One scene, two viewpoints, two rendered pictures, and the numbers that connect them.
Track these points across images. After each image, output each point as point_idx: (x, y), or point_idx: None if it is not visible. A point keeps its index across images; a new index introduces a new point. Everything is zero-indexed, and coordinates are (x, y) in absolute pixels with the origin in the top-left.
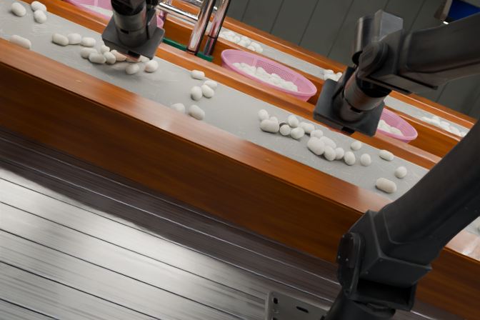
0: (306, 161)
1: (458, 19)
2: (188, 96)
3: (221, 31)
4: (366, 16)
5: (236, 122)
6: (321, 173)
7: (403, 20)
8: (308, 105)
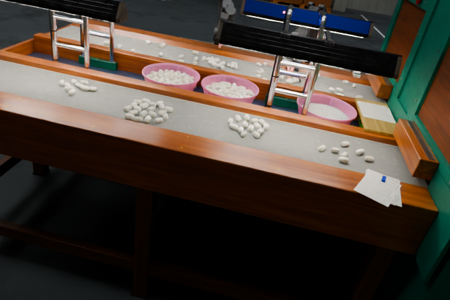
0: (221, 59)
1: None
2: (263, 72)
3: (265, 146)
4: (234, 9)
5: (244, 66)
6: (222, 49)
7: (227, 4)
8: (213, 70)
